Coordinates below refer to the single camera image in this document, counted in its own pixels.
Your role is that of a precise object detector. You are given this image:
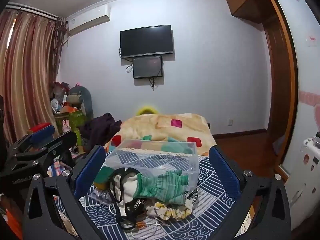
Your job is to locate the white cloth with black strap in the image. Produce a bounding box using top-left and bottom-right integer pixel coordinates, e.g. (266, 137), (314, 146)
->
(106, 167), (139, 216)

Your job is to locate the black-white braided hair tie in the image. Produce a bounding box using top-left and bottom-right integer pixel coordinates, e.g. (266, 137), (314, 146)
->
(187, 187), (201, 203)

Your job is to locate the clear plastic storage box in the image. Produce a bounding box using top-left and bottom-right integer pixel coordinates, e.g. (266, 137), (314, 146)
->
(104, 139), (200, 191)

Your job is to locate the green striped sock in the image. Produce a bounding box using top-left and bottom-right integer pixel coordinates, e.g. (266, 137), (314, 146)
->
(133, 170), (189, 205)

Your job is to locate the floral yellow scrunchie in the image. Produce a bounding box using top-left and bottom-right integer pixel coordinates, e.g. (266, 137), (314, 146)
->
(145, 199), (194, 221)

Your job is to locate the pink plush bunny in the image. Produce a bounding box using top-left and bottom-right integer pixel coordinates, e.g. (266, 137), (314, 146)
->
(62, 120), (72, 133)

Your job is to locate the green cardboard box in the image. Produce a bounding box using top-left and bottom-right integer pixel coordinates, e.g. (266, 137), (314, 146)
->
(54, 110), (87, 133)

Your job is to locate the dark purple garment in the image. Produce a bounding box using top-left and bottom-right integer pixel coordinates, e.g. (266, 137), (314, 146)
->
(79, 113), (122, 153)

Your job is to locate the green yellow sponge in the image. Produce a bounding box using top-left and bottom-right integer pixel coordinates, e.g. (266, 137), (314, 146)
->
(93, 166), (114, 191)

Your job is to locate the navy white patterned bedspread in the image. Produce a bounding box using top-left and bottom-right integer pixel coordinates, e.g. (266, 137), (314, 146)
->
(79, 157), (235, 239)

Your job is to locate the white suitcase with stickers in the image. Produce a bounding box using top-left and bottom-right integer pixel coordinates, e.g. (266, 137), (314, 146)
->
(285, 133), (320, 230)

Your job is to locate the beige blanket with coloured squares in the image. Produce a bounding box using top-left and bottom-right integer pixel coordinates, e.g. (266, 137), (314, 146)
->
(104, 113), (217, 155)

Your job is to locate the red striped curtain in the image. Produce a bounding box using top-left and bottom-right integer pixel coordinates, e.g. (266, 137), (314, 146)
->
(1, 9), (67, 143)

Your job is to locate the brown wooden door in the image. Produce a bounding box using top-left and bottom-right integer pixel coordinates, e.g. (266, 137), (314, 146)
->
(263, 0), (298, 181)

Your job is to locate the white cable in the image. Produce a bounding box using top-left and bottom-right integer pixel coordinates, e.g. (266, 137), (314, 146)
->
(108, 202), (171, 240)

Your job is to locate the small black wall monitor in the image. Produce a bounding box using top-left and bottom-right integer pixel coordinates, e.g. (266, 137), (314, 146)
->
(133, 56), (163, 79)

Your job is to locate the white wall air conditioner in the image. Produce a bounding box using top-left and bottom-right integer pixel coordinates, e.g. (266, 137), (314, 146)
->
(67, 4), (111, 36)

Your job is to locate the large black wall television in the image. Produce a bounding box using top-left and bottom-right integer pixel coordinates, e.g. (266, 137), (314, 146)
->
(120, 25), (174, 59)

